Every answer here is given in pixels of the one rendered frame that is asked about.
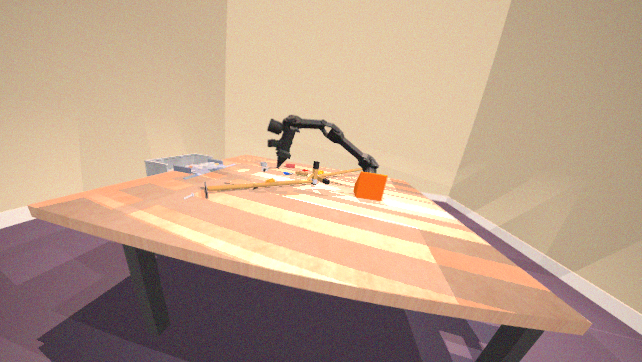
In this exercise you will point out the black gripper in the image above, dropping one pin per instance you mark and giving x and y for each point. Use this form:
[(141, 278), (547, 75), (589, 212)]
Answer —
[(284, 152)]

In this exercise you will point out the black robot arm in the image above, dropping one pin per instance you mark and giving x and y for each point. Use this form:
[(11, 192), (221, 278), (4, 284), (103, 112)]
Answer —
[(292, 124)]

